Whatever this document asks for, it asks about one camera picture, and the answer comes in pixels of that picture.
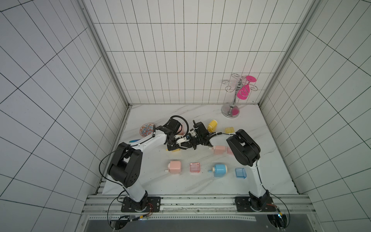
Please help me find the pink sharpener top row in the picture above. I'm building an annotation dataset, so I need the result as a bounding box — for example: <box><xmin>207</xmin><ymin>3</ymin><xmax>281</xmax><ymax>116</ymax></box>
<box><xmin>178</xmin><ymin>124</ymin><xmax>185</xmax><ymax>135</ymax></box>

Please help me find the pink sharpener row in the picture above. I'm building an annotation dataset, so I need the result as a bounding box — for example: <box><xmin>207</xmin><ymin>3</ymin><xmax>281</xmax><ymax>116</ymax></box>
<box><xmin>178</xmin><ymin>124</ymin><xmax>185</xmax><ymax>135</ymax></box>
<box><xmin>165</xmin><ymin>160</ymin><xmax>182</xmax><ymax>174</ymax></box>

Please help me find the pink tray bottom row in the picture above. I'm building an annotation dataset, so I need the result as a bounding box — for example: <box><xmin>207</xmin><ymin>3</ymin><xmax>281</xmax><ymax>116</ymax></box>
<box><xmin>189</xmin><ymin>162</ymin><xmax>201</xmax><ymax>174</ymax></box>

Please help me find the yellow tray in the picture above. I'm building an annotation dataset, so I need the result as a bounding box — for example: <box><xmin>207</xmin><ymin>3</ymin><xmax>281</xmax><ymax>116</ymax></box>
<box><xmin>225</xmin><ymin>127</ymin><xmax>235</xmax><ymax>134</ymax></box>

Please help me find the pink sharpener bottom row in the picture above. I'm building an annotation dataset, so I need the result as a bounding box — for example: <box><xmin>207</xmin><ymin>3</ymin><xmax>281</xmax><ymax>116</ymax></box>
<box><xmin>165</xmin><ymin>160</ymin><xmax>182</xmax><ymax>174</ymax></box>

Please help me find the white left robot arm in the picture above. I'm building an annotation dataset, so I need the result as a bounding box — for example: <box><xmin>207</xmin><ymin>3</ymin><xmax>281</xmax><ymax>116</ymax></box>
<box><xmin>107</xmin><ymin>115</ymin><xmax>189</xmax><ymax>203</ymax></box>

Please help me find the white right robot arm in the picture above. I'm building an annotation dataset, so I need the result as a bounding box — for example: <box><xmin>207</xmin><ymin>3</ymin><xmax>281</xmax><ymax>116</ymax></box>
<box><xmin>190</xmin><ymin>122</ymin><xmax>271</xmax><ymax>212</ymax></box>

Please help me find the pink sharpener right middle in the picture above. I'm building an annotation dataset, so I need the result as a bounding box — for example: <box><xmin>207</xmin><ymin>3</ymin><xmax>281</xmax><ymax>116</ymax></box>
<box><xmin>209</xmin><ymin>146</ymin><xmax>227</xmax><ymax>155</ymax></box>

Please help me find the pink tray right middle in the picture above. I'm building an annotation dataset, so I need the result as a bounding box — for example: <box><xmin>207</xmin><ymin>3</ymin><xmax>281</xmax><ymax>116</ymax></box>
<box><xmin>227</xmin><ymin>147</ymin><xmax>234</xmax><ymax>155</ymax></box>

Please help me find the blue pencil sharpener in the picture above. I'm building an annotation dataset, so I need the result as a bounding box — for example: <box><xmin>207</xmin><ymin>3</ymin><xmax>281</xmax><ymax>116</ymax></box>
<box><xmin>208</xmin><ymin>164</ymin><xmax>228</xmax><ymax>177</ymax></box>

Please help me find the blue transparent tray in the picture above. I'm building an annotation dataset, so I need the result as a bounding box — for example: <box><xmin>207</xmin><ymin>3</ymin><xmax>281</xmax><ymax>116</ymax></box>
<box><xmin>235</xmin><ymin>168</ymin><xmax>247</xmax><ymax>179</ymax></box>

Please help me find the chrome glass rack stand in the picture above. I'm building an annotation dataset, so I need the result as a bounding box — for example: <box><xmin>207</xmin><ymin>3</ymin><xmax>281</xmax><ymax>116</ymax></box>
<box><xmin>221</xmin><ymin>73</ymin><xmax>258</xmax><ymax>119</ymax></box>

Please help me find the patterned ceramic bowl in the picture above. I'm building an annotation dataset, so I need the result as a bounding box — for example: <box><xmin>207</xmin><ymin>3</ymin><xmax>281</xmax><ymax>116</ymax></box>
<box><xmin>139</xmin><ymin>123</ymin><xmax>156</xmax><ymax>137</ymax></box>

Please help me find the pink plastic wine glass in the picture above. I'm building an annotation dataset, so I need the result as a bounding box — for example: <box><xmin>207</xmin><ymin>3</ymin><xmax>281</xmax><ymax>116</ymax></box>
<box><xmin>237</xmin><ymin>75</ymin><xmax>257</xmax><ymax>100</ymax></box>

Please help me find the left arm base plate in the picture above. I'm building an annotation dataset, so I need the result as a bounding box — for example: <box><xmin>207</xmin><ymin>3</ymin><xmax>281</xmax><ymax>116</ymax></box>
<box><xmin>121</xmin><ymin>196</ymin><xmax>161</xmax><ymax>213</ymax></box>

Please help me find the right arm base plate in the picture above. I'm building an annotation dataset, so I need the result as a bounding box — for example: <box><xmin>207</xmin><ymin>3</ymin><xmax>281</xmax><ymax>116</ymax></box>
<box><xmin>234</xmin><ymin>196</ymin><xmax>276</xmax><ymax>213</ymax></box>

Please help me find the aluminium mounting rail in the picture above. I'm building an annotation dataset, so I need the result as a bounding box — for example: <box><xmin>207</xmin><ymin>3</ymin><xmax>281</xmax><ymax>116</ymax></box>
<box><xmin>82</xmin><ymin>194</ymin><xmax>315</xmax><ymax>216</ymax></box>

